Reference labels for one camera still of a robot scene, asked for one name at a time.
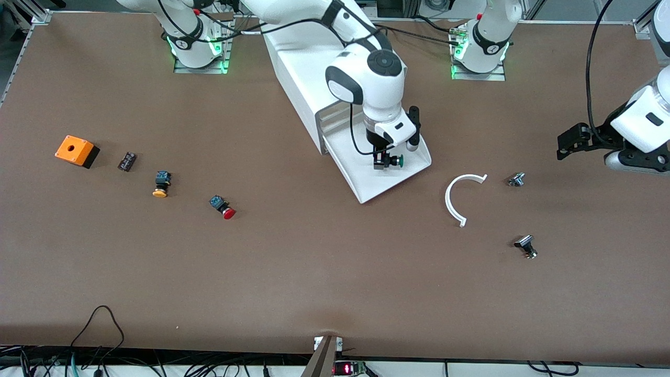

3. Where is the lowest white drawer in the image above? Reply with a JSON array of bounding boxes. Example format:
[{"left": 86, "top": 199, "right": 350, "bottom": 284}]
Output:
[{"left": 320, "top": 113, "right": 433, "bottom": 204}]

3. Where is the red push button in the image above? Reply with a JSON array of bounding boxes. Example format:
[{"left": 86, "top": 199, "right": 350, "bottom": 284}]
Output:
[{"left": 209, "top": 195, "right": 237, "bottom": 220}]

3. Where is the yellow push button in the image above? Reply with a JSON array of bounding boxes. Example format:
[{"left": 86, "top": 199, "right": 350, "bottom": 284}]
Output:
[{"left": 152, "top": 171, "right": 172, "bottom": 198}]

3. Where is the orange button box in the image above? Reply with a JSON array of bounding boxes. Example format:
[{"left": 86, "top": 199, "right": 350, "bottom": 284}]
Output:
[{"left": 54, "top": 135, "right": 101, "bottom": 169}]

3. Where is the white curved plastic strip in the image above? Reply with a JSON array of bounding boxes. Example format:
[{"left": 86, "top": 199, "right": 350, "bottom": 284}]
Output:
[{"left": 445, "top": 174, "right": 488, "bottom": 228}]

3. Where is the device with red display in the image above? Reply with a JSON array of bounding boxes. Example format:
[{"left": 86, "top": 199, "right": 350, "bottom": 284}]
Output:
[{"left": 333, "top": 360, "right": 367, "bottom": 377}]

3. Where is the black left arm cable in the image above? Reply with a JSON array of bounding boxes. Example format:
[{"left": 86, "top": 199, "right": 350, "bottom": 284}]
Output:
[{"left": 586, "top": 0, "right": 616, "bottom": 134}]

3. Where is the black cable on table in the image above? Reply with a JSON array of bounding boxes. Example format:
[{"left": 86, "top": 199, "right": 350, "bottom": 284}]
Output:
[{"left": 373, "top": 16, "right": 461, "bottom": 47}]

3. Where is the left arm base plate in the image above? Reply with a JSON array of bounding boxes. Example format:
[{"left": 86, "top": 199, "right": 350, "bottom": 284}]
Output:
[{"left": 450, "top": 24, "right": 507, "bottom": 81}]

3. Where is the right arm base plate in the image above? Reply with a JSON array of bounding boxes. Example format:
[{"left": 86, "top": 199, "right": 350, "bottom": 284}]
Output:
[{"left": 174, "top": 12, "right": 235, "bottom": 74}]

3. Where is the grey camera mount bar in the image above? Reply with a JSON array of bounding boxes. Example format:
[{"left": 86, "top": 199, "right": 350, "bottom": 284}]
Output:
[{"left": 300, "top": 335, "right": 343, "bottom": 377}]

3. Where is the black looped cable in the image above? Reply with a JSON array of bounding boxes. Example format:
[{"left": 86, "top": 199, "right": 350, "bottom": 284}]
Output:
[{"left": 70, "top": 305, "right": 125, "bottom": 350}]

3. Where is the aluminium table edge rail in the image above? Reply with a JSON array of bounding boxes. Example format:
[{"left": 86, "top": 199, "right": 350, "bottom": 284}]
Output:
[{"left": 0, "top": 9, "right": 53, "bottom": 108}]

